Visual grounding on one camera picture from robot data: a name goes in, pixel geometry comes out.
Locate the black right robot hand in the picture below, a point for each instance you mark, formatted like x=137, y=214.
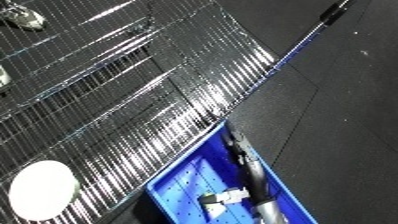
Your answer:
x=251, y=173

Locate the pale right robot arm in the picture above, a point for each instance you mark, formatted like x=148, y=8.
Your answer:
x=271, y=213

